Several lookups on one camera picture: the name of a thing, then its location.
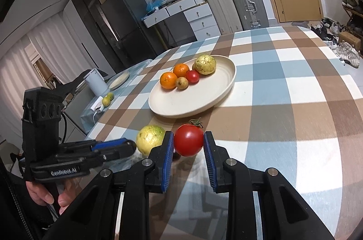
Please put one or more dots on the red tomato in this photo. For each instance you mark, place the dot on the red tomato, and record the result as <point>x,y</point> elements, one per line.
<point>188,140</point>
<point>192,77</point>

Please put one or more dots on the white cylindrical container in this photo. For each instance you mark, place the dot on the white cylindrical container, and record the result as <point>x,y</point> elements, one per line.
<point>95,82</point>

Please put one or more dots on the person's left hand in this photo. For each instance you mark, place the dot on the person's left hand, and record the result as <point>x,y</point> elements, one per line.
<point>39,193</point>

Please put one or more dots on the small cream plate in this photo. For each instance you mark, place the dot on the small cream plate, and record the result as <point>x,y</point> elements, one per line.
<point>119,80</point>

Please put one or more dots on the white curtain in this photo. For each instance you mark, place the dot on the white curtain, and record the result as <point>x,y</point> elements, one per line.
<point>17,87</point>

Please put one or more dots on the small brown fruit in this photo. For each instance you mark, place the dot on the small brown fruit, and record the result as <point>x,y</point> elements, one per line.
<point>181,83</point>

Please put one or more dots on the light blue checkered cloth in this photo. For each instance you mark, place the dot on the light blue checkered cloth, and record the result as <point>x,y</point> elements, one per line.
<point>133,70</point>

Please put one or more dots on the dark grey fridge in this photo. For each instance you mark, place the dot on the dark grey fridge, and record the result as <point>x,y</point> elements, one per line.
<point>127,24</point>

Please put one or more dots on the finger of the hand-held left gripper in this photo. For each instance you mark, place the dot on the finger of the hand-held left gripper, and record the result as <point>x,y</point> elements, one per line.
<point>110,143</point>
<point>122,151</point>

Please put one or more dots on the pile of sneakers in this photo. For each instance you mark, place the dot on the pile of sneakers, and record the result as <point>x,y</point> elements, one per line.
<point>350,54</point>

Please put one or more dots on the person's black jacket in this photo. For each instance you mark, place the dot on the person's black jacket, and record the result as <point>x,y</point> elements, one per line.
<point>14,214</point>

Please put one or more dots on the large orange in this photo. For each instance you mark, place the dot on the large orange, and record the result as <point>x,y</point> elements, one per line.
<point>168,80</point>

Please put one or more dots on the small cardboard box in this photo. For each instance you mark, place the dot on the small cardboard box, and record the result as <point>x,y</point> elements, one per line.
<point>350,40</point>

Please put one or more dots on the white power adapter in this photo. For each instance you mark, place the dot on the white power adapter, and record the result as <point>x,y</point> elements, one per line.
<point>97,107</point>

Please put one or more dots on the small orange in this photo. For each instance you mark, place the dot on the small orange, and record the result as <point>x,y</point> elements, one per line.
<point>181,70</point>

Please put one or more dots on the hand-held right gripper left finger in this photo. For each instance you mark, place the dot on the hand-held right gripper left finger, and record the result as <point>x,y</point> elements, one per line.
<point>168,160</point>

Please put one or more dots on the yellow guava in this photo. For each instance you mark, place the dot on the yellow guava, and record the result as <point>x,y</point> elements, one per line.
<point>204,64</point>

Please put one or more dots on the white drawer desk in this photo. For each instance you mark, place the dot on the white drawer desk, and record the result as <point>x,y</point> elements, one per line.
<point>198,16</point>

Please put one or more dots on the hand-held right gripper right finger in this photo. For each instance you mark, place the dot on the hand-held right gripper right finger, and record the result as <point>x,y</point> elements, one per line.
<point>209,160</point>

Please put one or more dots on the blue plastic bag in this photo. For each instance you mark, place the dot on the blue plastic bag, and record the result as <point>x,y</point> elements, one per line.
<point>154,5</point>

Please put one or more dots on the green guava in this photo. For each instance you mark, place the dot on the green guava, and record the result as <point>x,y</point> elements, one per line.
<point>149,140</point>

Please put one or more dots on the dark brown wardrobe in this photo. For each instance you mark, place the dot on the dark brown wardrobe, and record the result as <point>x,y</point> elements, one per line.
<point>88,16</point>

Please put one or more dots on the large cream plate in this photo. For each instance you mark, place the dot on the large cream plate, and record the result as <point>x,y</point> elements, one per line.
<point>184,104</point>

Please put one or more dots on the silver suitcase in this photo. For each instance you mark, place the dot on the silver suitcase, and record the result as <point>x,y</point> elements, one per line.
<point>246,4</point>

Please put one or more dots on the beige suitcase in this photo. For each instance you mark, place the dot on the beige suitcase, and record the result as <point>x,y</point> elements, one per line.
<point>221,10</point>

